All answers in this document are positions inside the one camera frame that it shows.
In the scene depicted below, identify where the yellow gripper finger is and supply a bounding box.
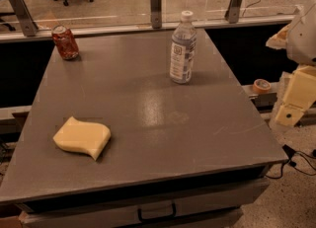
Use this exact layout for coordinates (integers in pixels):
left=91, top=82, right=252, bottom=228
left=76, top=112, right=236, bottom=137
left=275, top=65, right=316, bottom=126
left=266, top=25, right=289, bottom=49

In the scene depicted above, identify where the yellow wavy sponge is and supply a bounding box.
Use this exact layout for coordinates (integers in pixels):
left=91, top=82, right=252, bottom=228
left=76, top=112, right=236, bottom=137
left=53, top=116, right=112, bottom=160

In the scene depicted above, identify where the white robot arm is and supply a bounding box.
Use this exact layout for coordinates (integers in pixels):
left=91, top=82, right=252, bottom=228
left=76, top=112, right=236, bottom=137
left=266, top=0, right=316, bottom=126

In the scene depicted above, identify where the clear plastic water bottle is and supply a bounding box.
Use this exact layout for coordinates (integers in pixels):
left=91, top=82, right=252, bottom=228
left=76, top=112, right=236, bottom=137
left=169, top=10, right=198, bottom=84

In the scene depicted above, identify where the grey drawer front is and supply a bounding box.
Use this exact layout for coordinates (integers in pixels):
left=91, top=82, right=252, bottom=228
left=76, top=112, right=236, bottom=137
left=20, top=178, right=269, bottom=228

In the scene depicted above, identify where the red soda can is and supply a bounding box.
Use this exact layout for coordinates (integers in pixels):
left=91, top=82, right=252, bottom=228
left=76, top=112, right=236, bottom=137
left=51, top=25, right=79, bottom=60

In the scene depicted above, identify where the right metal glass bracket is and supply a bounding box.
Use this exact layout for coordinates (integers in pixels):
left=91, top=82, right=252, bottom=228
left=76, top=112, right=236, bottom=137
left=225, top=0, right=243, bottom=24

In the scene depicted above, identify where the metal glass bracket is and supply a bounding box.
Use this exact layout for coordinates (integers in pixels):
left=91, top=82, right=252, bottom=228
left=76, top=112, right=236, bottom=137
left=150, top=0, right=162, bottom=29
left=225, top=0, right=243, bottom=24
left=9, top=0, right=39, bottom=37

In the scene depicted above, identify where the black floor cable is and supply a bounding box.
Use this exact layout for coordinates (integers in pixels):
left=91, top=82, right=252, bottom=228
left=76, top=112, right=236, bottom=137
left=265, top=144, right=316, bottom=180

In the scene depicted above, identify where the middle metal glass bracket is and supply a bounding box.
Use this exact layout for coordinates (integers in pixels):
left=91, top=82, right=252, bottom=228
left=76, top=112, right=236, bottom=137
left=150, top=0, right=162, bottom=29

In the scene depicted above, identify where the metal barrier rail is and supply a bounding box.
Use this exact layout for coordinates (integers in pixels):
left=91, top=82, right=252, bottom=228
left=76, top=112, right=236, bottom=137
left=0, top=15, right=294, bottom=43

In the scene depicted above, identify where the black drawer handle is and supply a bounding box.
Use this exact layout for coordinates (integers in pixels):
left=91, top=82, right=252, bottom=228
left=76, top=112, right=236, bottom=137
left=137, top=203, right=177, bottom=223

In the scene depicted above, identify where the left metal glass bracket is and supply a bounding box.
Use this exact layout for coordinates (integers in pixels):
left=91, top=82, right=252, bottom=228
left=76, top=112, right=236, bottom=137
left=9, top=0, right=39, bottom=37

